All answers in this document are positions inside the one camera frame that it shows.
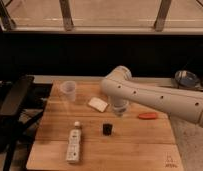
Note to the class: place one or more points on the clear plastic cup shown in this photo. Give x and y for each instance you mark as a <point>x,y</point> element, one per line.
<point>68,88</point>

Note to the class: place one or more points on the white plastic bottle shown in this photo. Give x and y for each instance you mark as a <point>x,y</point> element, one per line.
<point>74,143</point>

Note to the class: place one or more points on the white sponge block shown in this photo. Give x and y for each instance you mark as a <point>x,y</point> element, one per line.
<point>98,104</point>

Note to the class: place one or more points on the small black eraser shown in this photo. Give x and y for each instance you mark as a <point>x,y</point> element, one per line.
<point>107,129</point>

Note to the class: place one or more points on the silver round object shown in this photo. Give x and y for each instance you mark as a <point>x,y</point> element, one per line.
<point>187,79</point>

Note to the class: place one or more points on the orange red marker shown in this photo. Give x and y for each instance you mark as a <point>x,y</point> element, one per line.
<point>148,116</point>

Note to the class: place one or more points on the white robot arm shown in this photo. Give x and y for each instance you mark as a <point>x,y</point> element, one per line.
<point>185,104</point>

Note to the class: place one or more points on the black office chair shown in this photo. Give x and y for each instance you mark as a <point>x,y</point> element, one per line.
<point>22,103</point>

